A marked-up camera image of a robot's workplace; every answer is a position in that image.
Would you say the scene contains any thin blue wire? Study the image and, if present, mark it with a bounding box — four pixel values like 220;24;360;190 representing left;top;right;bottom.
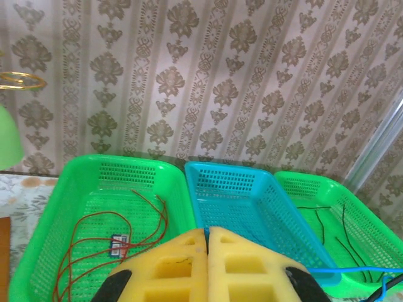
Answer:
307;266;403;302

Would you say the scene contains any green perforated basket with label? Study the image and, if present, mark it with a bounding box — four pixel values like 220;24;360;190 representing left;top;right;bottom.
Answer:
8;154;199;302

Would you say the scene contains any blue perforated plastic basket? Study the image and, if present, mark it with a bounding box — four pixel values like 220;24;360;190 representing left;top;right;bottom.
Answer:
184;160;343;287

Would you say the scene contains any gold wire rack wooden base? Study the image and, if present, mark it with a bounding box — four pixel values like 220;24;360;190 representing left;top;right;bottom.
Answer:
0;50;47;302

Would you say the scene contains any green perforated plastic basket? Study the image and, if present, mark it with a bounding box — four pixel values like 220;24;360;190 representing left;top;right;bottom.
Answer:
273;171;403;299

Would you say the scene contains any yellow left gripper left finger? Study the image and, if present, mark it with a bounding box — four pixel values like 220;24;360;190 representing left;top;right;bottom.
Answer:
91;228;209;302

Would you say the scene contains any light green plastic goblet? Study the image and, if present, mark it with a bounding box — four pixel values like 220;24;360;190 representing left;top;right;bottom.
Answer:
0;103;25;171

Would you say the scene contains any thin black wire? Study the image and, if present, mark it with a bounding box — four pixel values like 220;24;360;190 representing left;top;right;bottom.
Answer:
342;203;349;242
334;236;387;284
297;206;330;246

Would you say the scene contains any aluminium frame post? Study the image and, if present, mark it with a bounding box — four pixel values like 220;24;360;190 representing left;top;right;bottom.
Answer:
343;91;403;196

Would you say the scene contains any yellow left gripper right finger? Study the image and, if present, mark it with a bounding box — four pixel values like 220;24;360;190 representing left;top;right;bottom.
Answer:
206;226;331;302

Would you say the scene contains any blue white label sticker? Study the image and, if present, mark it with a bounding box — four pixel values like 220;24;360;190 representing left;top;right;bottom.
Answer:
108;235;129;257

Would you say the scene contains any thin dark grey wire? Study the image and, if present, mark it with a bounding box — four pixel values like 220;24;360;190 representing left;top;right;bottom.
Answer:
361;276;403;302

